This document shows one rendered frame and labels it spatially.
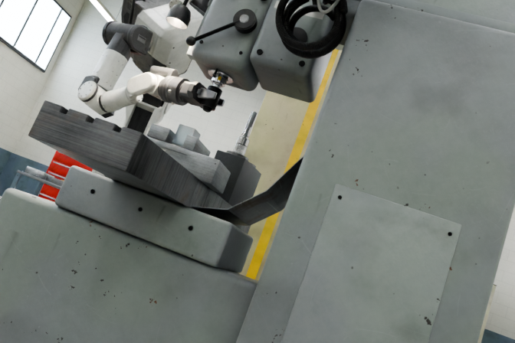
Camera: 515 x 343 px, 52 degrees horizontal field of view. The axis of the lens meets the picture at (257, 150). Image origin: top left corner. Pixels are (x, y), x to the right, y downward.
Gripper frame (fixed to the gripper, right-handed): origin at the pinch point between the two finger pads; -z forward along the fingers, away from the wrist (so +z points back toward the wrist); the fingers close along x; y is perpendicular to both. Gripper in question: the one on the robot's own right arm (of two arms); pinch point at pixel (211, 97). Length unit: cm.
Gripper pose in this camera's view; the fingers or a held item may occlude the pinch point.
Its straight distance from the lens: 165.9
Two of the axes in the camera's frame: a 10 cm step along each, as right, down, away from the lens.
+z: -8.5, -2.1, 4.8
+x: 4.0, 3.4, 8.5
